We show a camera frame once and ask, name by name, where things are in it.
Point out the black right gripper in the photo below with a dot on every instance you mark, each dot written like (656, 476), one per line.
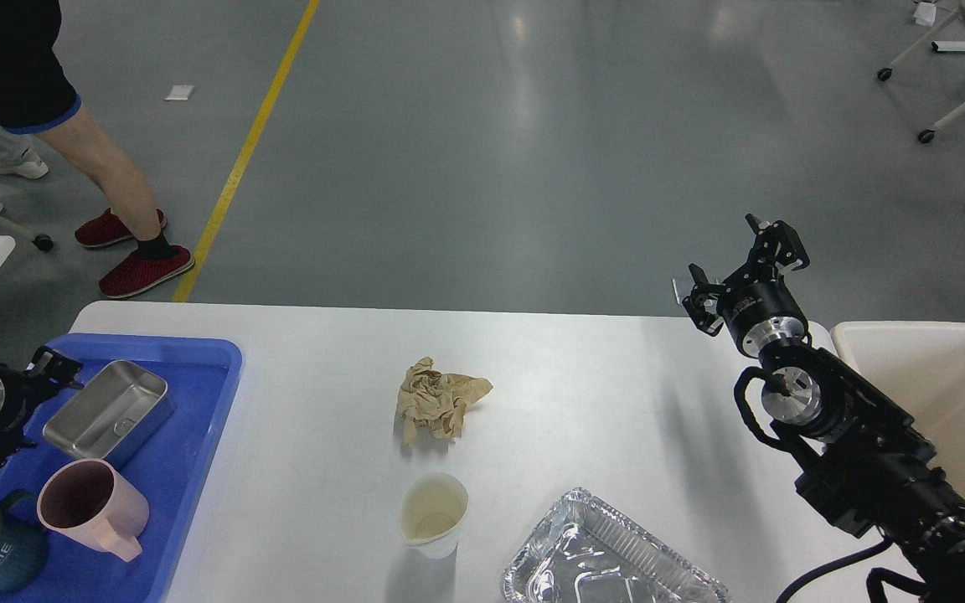
(763, 311)

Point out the square stainless steel tray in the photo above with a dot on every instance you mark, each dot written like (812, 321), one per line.
(112, 416)

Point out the pink mug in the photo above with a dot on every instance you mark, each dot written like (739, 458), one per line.
(92, 503)

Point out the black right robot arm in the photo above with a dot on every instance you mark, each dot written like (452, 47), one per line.
(863, 463)

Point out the clear floor plate left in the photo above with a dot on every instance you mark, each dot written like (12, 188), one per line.
(681, 289)

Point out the blue plastic bin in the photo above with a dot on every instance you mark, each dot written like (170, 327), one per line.
(169, 468)

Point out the beige plastic bin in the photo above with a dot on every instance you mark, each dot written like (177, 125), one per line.
(921, 366)

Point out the aluminium foil tray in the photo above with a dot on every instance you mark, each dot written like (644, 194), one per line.
(584, 550)

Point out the crumpled brown paper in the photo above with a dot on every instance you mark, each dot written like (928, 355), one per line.
(435, 402)

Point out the person in black shorts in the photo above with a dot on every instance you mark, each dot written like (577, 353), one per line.
(36, 98)

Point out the white paper scrap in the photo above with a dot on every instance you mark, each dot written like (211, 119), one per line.
(180, 93)

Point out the white paper cup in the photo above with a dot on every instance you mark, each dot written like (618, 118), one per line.
(432, 511)

